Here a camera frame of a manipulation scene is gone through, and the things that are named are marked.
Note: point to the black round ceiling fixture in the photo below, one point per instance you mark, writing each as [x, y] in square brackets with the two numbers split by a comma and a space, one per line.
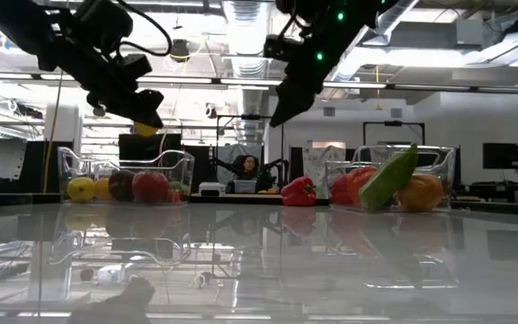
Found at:
[98, 111]

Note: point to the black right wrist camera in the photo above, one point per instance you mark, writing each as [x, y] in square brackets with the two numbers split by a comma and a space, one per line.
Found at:
[281, 47]

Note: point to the person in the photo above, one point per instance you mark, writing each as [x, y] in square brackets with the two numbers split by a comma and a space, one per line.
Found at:
[246, 166]

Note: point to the small yellow round fruit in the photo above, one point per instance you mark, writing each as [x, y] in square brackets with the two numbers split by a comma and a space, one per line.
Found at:
[80, 190]

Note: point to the yellow lemon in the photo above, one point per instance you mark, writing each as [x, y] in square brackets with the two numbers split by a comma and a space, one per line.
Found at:
[145, 130]

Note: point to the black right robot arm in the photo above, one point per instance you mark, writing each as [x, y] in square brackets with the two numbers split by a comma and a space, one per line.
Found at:
[326, 22]

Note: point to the green cucumber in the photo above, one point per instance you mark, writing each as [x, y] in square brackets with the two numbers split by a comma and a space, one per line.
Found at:
[389, 180]

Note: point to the white background box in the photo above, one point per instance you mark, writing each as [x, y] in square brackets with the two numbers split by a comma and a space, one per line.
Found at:
[211, 189]

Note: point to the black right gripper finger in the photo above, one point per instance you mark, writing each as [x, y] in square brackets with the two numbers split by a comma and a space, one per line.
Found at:
[290, 108]

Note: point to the red bell pepper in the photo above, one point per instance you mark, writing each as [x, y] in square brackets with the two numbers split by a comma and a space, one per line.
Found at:
[341, 191]
[298, 192]

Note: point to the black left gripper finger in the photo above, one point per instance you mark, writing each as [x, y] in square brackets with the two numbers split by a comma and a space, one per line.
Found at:
[142, 108]

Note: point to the dark purple plum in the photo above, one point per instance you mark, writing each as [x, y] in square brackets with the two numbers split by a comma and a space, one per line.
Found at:
[122, 185]

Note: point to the clear plastic basket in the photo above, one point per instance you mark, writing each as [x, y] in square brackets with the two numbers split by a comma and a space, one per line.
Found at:
[448, 180]
[182, 166]

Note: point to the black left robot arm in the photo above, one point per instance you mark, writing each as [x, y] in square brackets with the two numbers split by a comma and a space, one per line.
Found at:
[16, 22]

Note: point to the gray background bin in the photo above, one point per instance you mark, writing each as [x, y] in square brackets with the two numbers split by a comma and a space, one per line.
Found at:
[244, 186]

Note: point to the red apple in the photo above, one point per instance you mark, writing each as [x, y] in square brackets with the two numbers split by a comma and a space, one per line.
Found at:
[150, 186]

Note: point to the dark background desk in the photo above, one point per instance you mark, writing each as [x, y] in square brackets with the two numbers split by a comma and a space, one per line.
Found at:
[502, 186]

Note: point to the orange bell pepper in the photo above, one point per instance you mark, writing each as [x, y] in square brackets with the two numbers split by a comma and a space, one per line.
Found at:
[421, 193]

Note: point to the black frame stand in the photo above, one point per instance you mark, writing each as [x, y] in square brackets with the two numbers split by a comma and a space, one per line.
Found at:
[394, 123]

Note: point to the silver ceiling air duct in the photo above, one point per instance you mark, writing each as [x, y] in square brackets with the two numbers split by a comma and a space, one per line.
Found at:
[246, 27]

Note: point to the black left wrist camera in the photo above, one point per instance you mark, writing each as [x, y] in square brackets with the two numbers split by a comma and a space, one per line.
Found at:
[104, 22]

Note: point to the white pillar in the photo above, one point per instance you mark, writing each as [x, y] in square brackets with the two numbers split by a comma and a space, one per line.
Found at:
[63, 126]

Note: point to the black wall monitor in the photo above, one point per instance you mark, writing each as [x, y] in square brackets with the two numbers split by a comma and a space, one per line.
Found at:
[502, 156]

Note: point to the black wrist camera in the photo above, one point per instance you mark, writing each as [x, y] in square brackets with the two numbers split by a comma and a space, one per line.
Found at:
[281, 47]
[104, 22]

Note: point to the black background screen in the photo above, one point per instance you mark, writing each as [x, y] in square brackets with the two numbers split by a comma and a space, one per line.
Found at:
[146, 146]

